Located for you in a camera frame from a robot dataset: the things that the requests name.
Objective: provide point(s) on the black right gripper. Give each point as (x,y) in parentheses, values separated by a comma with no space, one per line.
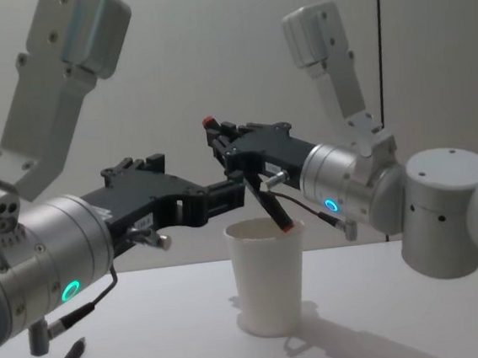
(270,146)

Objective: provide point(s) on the white paper cup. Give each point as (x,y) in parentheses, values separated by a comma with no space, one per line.
(266,286)

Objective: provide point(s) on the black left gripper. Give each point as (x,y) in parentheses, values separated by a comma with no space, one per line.
(148,200)

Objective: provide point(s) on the black pen with red cap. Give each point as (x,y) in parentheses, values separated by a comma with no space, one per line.
(278,215)

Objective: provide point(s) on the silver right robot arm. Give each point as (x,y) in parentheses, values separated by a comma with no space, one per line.
(435,194)

